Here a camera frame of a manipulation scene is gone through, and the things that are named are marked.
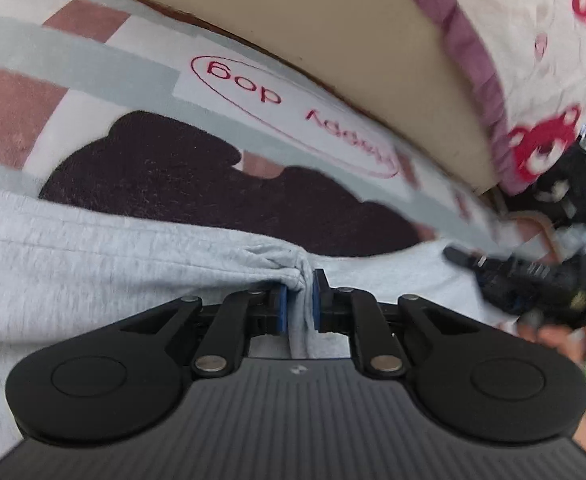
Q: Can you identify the dark patterned cloth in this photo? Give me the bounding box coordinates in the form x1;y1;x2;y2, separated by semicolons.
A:
529;110;586;246

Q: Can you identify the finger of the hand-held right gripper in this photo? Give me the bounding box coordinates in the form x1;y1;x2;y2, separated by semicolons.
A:
443;246;514;281

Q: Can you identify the white bear print quilt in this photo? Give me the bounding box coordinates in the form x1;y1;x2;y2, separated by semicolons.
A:
378;0;586;197

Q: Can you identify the checked bedsheet with dog print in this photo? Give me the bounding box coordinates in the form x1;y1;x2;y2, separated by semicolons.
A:
0;0;559;261

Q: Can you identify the beige bed board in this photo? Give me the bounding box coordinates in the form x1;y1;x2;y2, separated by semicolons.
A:
3;0;499;192

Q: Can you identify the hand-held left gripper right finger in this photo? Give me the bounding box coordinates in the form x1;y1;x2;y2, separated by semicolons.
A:
312;269;480;382

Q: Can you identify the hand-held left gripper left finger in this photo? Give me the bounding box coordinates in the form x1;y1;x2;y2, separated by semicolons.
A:
120;283;290;380

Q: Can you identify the light grey garment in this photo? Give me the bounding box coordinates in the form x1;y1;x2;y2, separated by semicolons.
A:
0;180;519;466

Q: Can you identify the person's right hand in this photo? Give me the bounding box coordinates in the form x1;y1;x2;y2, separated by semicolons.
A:
516;310;586;367

